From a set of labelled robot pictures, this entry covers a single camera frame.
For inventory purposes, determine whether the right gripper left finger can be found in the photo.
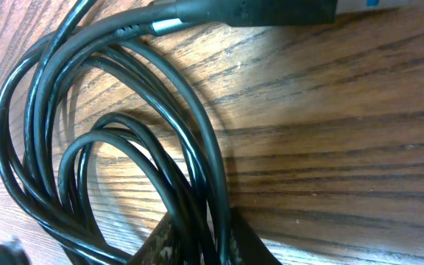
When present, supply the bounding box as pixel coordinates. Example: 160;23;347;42
127;213;183;265

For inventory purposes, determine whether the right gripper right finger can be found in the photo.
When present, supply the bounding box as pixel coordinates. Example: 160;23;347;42
230;208;281;265

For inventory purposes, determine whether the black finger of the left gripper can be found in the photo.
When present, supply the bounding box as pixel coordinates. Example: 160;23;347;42
0;238;30;265

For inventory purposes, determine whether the thick black usb cable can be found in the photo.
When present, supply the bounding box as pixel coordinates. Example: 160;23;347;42
33;0;408;265

